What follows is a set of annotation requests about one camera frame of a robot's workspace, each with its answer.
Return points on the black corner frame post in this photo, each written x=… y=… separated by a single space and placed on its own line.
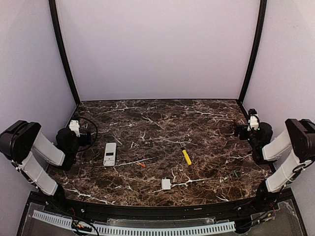
x=254 y=51
x=62 y=51

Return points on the black corner frame post right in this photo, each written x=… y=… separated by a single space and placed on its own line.
x=254 y=51

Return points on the orange battery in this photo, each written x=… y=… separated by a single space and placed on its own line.
x=141 y=164

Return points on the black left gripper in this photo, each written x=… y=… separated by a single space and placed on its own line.
x=85 y=138

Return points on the yellow handled screwdriver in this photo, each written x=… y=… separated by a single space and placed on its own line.
x=186 y=156

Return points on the white battery cover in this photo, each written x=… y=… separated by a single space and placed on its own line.
x=166 y=184

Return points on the white remote control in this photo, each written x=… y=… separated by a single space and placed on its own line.
x=110 y=155

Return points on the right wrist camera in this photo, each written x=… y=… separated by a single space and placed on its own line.
x=253 y=121

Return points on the black front mounting rail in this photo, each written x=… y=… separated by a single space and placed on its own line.
x=234 y=210

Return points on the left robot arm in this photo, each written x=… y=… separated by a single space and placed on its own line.
x=23 y=141

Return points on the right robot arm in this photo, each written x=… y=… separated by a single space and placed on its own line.
x=296 y=144

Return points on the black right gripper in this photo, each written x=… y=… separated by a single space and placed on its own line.
x=240 y=130

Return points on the black corner frame post left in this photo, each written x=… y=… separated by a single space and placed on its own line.
x=62 y=51

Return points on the white cable duct left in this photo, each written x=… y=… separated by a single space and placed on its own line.
x=52 y=219

